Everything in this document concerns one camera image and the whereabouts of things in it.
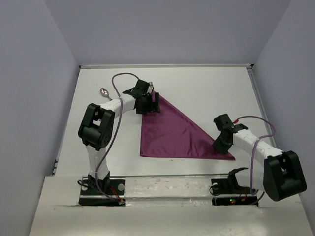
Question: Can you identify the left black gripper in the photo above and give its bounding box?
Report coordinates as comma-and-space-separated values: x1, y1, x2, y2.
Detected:
135, 93, 160, 115

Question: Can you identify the purple cloth napkin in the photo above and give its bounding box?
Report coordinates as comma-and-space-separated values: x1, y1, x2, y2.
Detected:
140, 96, 235, 161

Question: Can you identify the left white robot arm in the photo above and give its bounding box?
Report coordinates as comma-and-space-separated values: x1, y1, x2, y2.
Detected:
78, 80, 160, 194

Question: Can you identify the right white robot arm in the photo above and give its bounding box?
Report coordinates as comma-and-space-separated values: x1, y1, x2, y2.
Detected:
212, 114, 307, 202

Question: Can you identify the metal spoon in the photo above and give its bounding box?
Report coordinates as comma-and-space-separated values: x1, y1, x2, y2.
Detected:
99, 88, 112, 101

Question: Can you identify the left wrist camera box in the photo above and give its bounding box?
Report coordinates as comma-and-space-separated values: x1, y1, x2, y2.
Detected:
147, 82, 154, 94

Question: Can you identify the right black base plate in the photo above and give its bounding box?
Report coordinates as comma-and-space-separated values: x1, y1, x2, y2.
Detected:
209, 167, 258, 206

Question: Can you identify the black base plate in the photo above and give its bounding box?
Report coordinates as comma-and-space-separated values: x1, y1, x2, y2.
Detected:
77, 176, 126, 207
209, 167, 258, 206

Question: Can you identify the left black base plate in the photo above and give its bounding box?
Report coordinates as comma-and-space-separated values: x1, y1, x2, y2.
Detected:
77, 176, 126, 207

